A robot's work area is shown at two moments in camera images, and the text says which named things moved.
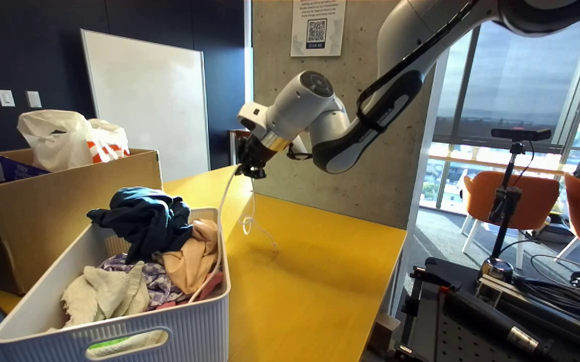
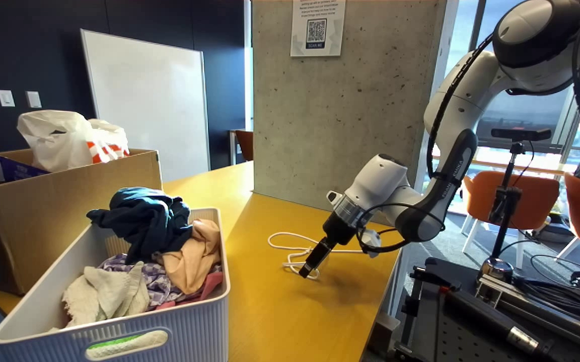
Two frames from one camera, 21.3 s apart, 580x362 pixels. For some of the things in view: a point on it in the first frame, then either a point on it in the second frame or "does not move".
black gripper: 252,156 -> 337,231
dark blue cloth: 151,222 does not move
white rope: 247,229 -> 286,238
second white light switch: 36,100 does not move
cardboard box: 22,229 does not move
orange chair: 537,198 does not move
